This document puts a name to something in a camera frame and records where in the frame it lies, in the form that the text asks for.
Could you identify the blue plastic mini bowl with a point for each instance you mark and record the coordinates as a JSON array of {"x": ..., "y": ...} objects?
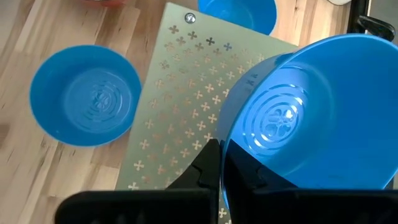
[
  {"x": 239, "y": 14},
  {"x": 326, "y": 109},
  {"x": 85, "y": 96}
]

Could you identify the black table clamp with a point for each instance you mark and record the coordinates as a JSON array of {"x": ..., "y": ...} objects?
[{"x": 376, "y": 26}]

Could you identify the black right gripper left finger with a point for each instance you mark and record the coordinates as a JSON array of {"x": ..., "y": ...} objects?
[{"x": 186, "y": 205}]

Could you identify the green perforated metal shelf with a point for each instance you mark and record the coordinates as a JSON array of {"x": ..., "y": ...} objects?
[{"x": 186, "y": 93}]

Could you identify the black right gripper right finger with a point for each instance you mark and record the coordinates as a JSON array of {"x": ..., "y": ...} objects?
[{"x": 280, "y": 205}]

